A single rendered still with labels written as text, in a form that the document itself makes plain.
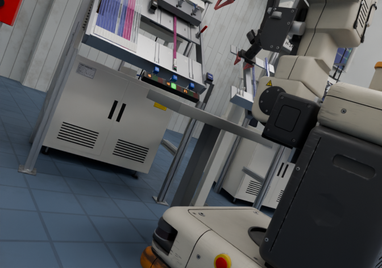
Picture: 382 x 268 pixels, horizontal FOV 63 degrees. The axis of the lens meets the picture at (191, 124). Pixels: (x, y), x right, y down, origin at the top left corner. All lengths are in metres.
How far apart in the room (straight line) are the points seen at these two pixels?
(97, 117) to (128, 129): 0.20
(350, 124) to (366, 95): 0.08
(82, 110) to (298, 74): 1.28
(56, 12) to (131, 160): 2.87
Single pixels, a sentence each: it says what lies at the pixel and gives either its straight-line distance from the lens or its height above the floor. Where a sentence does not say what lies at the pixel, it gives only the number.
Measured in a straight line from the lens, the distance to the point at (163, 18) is 2.05.
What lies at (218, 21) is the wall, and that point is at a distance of 6.09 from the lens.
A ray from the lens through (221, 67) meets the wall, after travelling 6.26.
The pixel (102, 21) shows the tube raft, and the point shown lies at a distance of 1.72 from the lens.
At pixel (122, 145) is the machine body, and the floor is 0.20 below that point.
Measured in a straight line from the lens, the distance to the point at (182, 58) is 1.86.
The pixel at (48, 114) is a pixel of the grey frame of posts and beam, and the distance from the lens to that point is 1.64.
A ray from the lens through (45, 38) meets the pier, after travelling 4.54.
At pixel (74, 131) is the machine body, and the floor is 0.19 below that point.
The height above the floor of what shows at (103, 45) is 0.71.
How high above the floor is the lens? 0.61
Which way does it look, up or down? 4 degrees down
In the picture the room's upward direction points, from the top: 23 degrees clockwise
